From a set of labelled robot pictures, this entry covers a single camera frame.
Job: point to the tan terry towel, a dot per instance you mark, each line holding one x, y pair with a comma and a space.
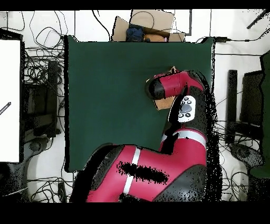
163, 103

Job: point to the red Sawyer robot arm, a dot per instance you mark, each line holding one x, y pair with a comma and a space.
179, 154

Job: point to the dark green table cloth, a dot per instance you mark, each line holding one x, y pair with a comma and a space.
95, 63

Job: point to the orange garment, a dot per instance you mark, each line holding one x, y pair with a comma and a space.
155, 38

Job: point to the dark blue garment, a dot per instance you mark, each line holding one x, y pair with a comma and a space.
135, 33

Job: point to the brown cardboard box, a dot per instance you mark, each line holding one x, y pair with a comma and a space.
156, 21

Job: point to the black equipment stand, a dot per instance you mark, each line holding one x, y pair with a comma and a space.
42, 101

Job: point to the black upright bar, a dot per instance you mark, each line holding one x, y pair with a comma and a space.
231, 95

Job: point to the black power strip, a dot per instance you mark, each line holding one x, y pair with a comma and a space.
62, 191

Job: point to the black power adapter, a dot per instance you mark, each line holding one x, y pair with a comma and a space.
221, 39

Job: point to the white panel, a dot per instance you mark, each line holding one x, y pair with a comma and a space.
9, 95

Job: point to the black marker pen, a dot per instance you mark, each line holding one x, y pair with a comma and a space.
5, 108

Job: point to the green cloth covered furniture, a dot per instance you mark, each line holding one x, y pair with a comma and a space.
266, 105

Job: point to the black rod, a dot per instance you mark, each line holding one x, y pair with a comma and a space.
258, 19

